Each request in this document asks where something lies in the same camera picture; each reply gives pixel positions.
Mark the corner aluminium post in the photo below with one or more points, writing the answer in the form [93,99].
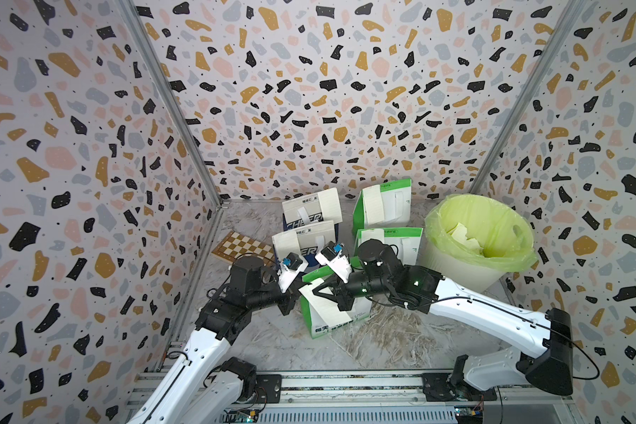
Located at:
[573,9]
[136,30]

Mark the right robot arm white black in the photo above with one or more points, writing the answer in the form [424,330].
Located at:
[540,349]

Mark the yellow-green bin liner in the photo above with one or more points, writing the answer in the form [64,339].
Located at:
[506,237]

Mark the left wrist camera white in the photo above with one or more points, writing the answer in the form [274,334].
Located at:
[290,268]

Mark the white trash bin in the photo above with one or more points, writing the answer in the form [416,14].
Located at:
[473,277]

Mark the back blue white bag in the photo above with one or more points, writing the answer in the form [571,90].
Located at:
[301,211]

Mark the left corner aluminium post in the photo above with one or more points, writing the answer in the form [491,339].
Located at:
[136,30]

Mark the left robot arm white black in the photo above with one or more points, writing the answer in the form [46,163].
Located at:
[202,382]

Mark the front blue white bag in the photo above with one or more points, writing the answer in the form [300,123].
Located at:
[314,237]

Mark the paper scraps in bin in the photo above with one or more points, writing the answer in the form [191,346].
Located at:
[460,237]

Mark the right corner aluminium post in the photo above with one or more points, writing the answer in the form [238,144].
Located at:
[573,9]

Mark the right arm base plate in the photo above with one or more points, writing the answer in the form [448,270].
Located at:
[440,387]

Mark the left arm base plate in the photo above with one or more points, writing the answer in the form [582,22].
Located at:
[267,388]

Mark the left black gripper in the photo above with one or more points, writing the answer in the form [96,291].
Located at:
[292,294]

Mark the wooden chessboard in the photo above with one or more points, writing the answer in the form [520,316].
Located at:
[236,245]

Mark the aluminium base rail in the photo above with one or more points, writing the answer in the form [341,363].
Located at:
[395,396]

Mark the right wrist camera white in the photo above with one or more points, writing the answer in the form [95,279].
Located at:
[334,256]

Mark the green white bag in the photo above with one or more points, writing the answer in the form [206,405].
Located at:
[315,324]
[397,202]
[405,242]

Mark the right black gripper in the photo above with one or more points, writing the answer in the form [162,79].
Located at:
[341,294]

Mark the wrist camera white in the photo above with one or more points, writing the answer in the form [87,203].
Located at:
[334,256]
[290,268]

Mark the blue white bag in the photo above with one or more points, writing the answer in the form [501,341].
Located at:
[314,237]
[301,211]

